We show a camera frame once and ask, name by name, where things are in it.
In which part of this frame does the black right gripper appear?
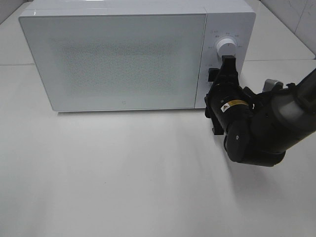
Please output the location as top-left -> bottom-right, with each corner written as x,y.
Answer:
204,55 -> 249,135

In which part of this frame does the white microwave door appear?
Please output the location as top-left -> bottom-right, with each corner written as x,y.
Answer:
20,14 -> 205,112

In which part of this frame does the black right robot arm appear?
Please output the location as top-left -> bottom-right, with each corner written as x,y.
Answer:
204,55 -> 316,167

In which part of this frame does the upper white dial knob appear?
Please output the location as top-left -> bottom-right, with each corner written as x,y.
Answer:
215,37 -> 237,57

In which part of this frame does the white microwave oven body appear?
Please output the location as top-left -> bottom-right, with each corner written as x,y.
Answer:
19,0 -> 256,109

